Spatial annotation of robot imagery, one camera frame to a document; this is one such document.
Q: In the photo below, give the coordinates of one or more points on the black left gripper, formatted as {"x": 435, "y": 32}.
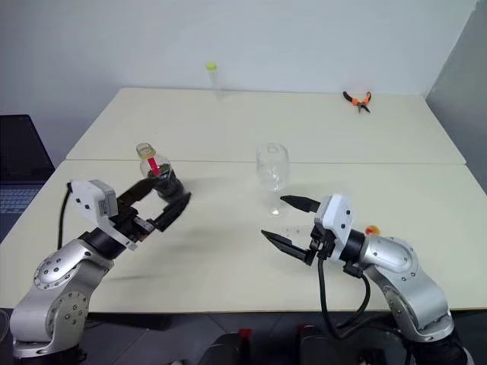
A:
{"x": 133, "y": 226}

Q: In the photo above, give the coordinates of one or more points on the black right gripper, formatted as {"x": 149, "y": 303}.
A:
{"x": 321, "y": 245}

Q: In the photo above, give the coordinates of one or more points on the clear cola bottle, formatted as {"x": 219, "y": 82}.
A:
{"x": 167, "y": 182}

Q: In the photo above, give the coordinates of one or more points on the clear plastic wine glass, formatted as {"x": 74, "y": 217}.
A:
{"x": 273, "y": 171}

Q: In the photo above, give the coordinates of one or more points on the yellow bottle cap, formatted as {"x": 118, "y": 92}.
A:
{"x": 372, "y": 229}

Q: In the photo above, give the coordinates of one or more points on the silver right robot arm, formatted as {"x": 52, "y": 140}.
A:
{"x": 403, "y": 273}

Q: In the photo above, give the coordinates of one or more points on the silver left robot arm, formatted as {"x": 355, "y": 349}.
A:
{"x": 57, "y": 281}

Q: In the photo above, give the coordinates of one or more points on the clear tube with green cap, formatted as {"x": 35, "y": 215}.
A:
{"x": 217, "y": 81}

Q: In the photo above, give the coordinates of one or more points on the orange black pliers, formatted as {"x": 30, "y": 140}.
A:
{"x": 356, "y": 101}

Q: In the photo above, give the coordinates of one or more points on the dark rounded shape red tab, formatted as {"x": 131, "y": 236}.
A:
{"x": 224, "y": 350}

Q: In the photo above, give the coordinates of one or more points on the dark laptop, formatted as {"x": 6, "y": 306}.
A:
{"x": 19, "y": 152}

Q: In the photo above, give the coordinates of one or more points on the clear plastic cup rim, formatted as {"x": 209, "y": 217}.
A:
{"x": 4, "y": 323}

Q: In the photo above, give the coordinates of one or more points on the grey partition panel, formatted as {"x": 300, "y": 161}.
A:
{"x": 468, "y": 76}

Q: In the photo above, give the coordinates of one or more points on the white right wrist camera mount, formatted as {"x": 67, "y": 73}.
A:
{"x": 336, "y": 216}

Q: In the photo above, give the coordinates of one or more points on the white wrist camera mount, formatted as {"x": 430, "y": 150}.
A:
{"x": 91, "y": 197}
{"x": 336, "y": 216}

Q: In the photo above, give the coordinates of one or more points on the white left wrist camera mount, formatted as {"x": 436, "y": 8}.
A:
{"x": 91, "y": 197}

